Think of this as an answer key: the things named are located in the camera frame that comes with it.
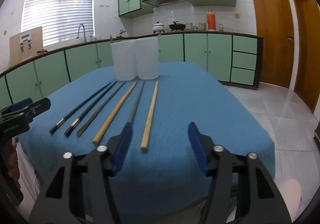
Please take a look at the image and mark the steel kitchen faucet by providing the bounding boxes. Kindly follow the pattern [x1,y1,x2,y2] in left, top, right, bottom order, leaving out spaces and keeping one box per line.
[76,23,87,42]

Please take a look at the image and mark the white two-compartment utensil holder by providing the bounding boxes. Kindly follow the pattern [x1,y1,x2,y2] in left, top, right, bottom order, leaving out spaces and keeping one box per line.
[110,37,159,81]

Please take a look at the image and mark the wooden door left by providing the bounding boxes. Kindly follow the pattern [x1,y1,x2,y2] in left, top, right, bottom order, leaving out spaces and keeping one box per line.
[253,0,294,88]

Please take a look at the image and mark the black wok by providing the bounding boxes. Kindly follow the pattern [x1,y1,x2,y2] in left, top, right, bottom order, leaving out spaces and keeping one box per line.
[169,21,186,32]

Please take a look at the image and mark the dark grey chopstick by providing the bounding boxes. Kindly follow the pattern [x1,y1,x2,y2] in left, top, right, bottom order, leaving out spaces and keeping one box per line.
[76,81,126,137]

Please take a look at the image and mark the cardboard box with label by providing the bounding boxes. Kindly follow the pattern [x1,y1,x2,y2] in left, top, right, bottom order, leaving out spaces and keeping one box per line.
[9,27,43,67]

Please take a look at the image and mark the grey metal chopstick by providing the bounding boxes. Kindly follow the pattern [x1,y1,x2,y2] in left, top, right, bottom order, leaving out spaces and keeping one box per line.
[128,81,145,123]

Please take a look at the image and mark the red cloth on counter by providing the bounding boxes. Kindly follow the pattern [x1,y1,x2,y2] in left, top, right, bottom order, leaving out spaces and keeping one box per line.
[37,49,48,54]

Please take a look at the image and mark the person's left hand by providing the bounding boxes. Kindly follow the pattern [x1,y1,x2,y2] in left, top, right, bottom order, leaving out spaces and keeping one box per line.
[6,139,20,181]

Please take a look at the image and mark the black chopstick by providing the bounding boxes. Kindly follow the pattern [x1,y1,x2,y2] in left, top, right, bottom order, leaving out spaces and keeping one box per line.
[64,81,117,137]
[49,82,112,134]

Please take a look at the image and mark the green lower kitchen cabinets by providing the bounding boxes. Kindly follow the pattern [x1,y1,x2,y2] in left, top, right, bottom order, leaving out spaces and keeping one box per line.
[1,32,263,108]

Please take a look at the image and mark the orange thermos flask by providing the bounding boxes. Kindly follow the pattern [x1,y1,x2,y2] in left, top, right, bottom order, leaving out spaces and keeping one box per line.
[206,10,216,30]

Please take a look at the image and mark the glass jar on counter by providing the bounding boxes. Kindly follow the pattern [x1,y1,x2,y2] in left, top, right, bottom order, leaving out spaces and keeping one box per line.
[219,24,224,32]

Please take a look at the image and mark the small kettle on counter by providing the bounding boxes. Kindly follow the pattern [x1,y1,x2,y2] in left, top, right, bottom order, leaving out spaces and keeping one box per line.
[117,29,126,38]

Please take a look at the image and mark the white enamel pot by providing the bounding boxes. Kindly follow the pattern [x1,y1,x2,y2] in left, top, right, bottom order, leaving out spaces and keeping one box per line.
[152,22,165,34]

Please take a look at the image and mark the wooden door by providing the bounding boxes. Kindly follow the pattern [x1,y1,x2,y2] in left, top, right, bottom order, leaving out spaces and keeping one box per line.
[294,0,319,112]
[253,0,294,88]

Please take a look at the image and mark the wooden door right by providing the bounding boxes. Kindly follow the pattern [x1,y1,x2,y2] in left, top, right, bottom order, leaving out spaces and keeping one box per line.
[294,0,319,112]

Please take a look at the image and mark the blue tablecloth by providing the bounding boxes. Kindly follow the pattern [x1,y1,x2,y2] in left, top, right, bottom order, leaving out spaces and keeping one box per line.
[19,62,276,223]

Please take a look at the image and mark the window with white blinds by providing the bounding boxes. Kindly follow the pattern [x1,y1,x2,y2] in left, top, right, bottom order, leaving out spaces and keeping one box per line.
[21,0,95,46]

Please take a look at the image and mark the light wooden chopstick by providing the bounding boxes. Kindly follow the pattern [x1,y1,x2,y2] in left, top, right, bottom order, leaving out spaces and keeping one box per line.
[140,80,159,151]
[92,81,138,145]

